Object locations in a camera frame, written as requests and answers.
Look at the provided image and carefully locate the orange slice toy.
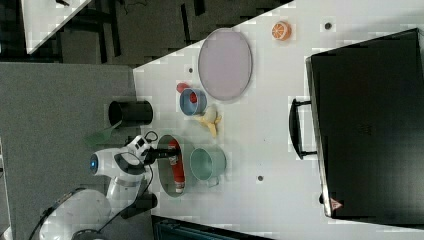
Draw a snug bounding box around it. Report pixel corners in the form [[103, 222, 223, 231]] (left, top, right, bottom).
[[272, 21, 292, 41]]

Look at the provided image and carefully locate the grey-green oval strainer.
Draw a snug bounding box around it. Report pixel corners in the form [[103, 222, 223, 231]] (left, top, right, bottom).
[[157, 135, 197, 198]]

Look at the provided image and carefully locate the blue bowl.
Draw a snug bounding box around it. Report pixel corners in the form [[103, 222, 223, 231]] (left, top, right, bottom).
[[179, 88, 207, 116]]

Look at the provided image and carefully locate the black toaster oven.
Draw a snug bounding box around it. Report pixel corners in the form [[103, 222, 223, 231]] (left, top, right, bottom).
[[289, 28, 424, 229]]

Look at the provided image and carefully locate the red plush ketchup bottle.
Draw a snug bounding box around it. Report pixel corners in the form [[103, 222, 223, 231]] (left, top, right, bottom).
[[169, 153, 185, 194]]

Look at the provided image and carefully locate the lilac oval plate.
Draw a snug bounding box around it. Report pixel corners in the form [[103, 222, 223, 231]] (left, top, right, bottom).
[[198, 28, 253, 101]]

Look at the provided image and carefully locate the green spatula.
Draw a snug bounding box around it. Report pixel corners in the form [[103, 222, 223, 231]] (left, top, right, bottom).
[[84, 121, 121, 147]]

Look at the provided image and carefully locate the red strawberry on table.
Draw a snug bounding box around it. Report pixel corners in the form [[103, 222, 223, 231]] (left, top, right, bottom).
[[176, 83, 189, 93]]

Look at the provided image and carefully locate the red strawberry in bowl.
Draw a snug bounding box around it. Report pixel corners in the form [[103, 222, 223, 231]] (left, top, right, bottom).
[[190, 93, 198, 103]]

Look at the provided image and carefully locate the dark cylinder object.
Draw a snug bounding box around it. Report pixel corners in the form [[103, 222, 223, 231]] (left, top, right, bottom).
[[120, 193, 158, 219]]

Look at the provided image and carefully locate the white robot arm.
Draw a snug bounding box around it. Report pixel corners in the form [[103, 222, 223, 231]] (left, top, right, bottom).
[[38, 135, 181, 240]]

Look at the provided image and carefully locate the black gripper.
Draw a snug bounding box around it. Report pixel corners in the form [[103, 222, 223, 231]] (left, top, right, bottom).
[[143, 148, 179, 164]]

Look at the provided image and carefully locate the black cable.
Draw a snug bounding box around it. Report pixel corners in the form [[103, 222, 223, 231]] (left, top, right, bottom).
[[28, 130, 159, 240]]

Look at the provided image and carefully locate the peeled toy banana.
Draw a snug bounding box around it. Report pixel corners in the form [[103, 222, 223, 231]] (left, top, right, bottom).
[[195, 105, 222, 138]]

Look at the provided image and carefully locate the mint green metal cup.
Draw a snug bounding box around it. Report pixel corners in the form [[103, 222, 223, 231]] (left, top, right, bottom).
[[190, 145, 226, 188]]

